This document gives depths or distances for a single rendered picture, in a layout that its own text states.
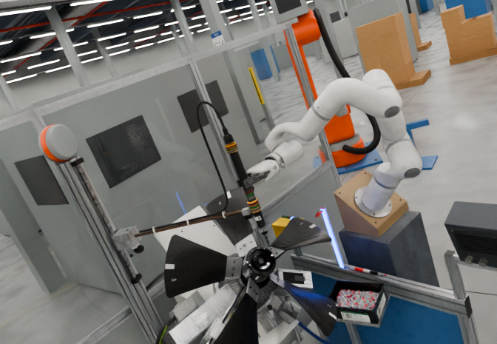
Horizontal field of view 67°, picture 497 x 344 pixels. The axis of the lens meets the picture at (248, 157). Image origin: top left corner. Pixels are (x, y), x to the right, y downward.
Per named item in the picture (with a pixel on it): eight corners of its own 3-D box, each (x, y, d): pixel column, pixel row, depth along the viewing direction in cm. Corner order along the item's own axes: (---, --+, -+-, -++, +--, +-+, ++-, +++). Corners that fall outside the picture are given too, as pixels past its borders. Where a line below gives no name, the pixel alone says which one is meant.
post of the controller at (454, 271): (455, 298, 141) (444, 254, 136) (458, 293, 142) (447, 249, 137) (463, 300, 138) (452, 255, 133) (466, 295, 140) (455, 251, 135)
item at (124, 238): (116, 252, 167) (108, 236, 165) (124, 243, 174) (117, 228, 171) (135, 248, 164) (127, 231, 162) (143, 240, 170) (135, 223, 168)
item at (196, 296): (173, 310, 198) (164, 293, 195) (197, 291, 207) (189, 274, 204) (188, 320, 185) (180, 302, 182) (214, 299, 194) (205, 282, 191)
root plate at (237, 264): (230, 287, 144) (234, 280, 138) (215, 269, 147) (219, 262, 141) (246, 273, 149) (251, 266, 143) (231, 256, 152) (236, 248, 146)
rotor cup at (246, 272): (251, 297, 146) (261, 286, 136) (228, 268, 150) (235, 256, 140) (276, 275, 154) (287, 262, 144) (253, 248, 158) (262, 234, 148)
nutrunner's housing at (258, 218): (259, 237, 150) (217, 130, 138) (261, 231, 153) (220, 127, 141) (268, 234, 148) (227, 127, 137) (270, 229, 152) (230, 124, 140)
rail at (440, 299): (294, 266, 210) (290, 254, 208) (299, 262, 212) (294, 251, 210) (468, 319, 140) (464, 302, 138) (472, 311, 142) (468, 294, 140)
